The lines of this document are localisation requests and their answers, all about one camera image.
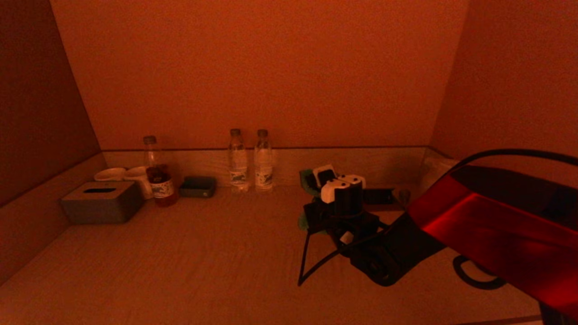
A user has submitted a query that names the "white ceramic cup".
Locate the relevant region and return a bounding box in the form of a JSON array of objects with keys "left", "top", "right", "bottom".
[
  {"left": 125, "top": 167, "right": 154, "bottom": 200},
  {"left": 94, "top": 167, "right": 127, "bottom": 182}
]

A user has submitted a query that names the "green microfibre cloth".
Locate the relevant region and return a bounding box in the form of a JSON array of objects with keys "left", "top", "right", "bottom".
[{"left": 297, "top": 169, "right": 322, "bottom": 232}]

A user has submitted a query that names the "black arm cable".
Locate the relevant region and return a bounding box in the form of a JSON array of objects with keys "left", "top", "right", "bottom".
[{"left": 297, "top": 149, "right": 578, "bottom": 290}]

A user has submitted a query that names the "half-full red tea bottle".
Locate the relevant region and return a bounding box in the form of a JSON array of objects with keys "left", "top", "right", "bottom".
[{"left": 143, "top": 135, "right": 179, "bottom": 208}]

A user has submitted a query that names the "clear water bottle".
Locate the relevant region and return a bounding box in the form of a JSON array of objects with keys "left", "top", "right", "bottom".
[
  {"left": 254, "top": 130, "right": 275, "bottom": 192},
  {"left": 228, "top": 129, "right": 250, "bottom": 194}
]

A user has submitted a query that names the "black recessed power socket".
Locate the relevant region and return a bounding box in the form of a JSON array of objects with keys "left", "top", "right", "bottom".
[{"left": 361, "top": 188, "right": 401, "bottom": 211}]

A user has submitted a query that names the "grey tissue box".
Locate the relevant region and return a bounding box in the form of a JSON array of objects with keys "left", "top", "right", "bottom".
[{"left": 61, "top": 181, "right": 145, "bottom": 225}]

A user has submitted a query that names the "small dark rectangular tray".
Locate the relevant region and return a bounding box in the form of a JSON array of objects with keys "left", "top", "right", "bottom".
[{"left": 180, "top": 176, "right": 217, "bottom": 198}]

